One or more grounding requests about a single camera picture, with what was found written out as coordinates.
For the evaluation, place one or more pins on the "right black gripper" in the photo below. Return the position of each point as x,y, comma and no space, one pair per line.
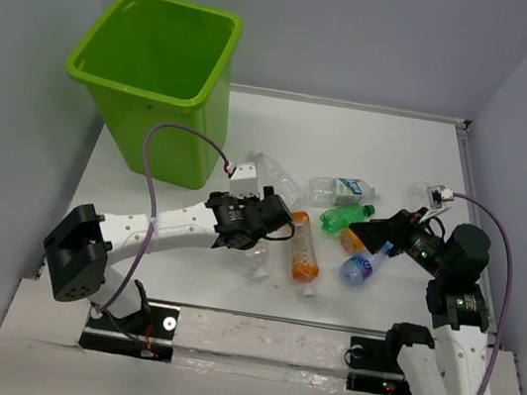
396,228

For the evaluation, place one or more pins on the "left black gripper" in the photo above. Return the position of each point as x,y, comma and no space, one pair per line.
239,201

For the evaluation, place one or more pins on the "clear bottle white cap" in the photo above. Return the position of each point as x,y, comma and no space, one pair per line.
256,259

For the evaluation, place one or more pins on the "clear crushed bottle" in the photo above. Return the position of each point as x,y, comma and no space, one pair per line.
271,173

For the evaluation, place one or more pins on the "clear bottle blue cap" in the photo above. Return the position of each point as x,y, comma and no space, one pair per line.
416,196

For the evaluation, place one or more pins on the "tall orange capped bottle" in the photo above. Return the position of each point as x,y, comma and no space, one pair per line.
304,268

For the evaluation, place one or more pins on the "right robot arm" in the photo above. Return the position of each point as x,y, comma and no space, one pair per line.
451,357

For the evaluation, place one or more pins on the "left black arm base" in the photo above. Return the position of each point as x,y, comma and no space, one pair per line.
145,335

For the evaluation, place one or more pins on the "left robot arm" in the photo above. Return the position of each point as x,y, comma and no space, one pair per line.
82,250

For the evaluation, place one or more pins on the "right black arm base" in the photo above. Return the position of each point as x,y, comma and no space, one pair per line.
373,362

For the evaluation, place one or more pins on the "green plastic bin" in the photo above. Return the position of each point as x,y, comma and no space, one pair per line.
159,72

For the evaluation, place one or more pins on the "small orange bottle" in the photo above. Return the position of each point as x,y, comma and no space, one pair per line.
350,242

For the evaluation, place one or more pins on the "blue water bottle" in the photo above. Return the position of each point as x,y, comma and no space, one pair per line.
362,265

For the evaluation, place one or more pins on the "green plastic bottle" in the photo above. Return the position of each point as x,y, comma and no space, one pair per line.
338,219

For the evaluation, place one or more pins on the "clear bottle green blue label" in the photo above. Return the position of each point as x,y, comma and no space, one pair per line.
325,191

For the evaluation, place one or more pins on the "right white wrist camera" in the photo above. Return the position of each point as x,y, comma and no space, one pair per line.
439,196

